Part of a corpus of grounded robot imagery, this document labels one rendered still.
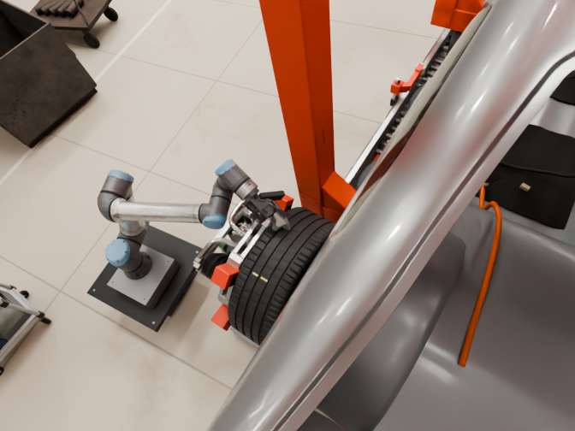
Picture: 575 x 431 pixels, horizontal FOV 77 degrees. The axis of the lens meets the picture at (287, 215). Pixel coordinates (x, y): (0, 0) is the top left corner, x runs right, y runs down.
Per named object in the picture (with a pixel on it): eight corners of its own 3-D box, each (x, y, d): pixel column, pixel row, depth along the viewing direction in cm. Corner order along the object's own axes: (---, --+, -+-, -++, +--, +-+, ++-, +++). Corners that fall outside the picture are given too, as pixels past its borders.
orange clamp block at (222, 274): (236, 285, 152) (223, 290, 144) (222, 275, 155) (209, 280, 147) (242, 270, 150) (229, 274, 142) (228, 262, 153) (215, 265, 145)
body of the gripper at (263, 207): (261, 226, 147) (240, 205, 146) (273, 214, 152) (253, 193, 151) (268, 218, 140) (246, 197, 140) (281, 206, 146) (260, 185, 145)
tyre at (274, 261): (255, 384, 155) (296, 261, 125) (214, 352, 163) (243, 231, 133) (321, 309, 209) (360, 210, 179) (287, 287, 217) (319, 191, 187)
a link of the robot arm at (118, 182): (118, 242, 230) (91, 189, 163) (128, 218, 237) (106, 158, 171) (143, 248, 232) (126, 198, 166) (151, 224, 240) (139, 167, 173)
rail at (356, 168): (333, 231, 254) (333, 217, 235) (322, 226, 257) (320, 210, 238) (467, 22, 334) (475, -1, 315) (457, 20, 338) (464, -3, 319)
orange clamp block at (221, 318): (238, 315, 170) (227, 332, 167) (226, 306, 173) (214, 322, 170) (234, 311, 164) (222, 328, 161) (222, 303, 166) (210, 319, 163)
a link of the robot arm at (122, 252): (115, 270, 225) (98, 261, 210) (125, 245, 233) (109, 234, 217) (137, 273, 222) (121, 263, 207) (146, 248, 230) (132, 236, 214)
